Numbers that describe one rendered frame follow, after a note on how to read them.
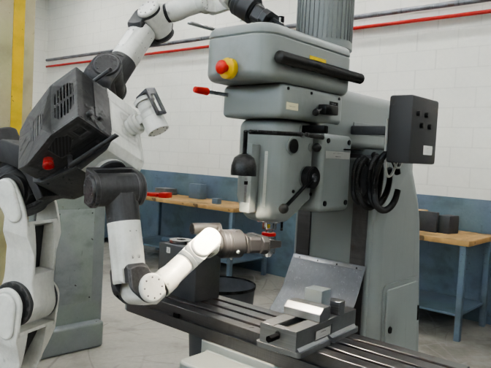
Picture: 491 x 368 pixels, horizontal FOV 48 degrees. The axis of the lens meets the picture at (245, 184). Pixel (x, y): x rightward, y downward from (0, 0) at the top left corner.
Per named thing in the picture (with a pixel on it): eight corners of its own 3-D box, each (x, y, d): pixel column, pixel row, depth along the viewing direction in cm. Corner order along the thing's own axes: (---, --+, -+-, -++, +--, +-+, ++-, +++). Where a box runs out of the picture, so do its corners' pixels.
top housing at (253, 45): (265, 77, 152) (268, 17, 151) (198, 81, 169) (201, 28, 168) (352, 96, 187) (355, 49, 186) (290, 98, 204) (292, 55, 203)
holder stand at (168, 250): (193, 303, 197) (196, 247, 196) (156, 290, 212) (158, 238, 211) (218, 298, 205) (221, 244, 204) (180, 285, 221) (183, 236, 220)
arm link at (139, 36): (153, 29, 199) (123, 74, 189) (134, 0, 189) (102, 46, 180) (178, 29, 193) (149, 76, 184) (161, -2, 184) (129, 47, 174)
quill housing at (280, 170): (278, 225, 165) (283, 117, 164) (227, 217, 179) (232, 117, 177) (313, 221, 180) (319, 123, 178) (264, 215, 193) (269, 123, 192)
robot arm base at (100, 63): (78, 82, 166) (116, 87, 167) (88, 48, 172) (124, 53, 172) (87, 110, 180) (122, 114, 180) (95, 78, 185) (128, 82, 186)
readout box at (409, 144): (412, 163, 168) (417, 93, 167) (384, 162, 174) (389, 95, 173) (438, 165, 183) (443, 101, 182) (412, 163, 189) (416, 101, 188)
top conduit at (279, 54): (283, 62, 151) (283, 49, 151) (271, 63, 154) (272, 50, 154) (364, 83, 185) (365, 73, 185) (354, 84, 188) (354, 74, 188)
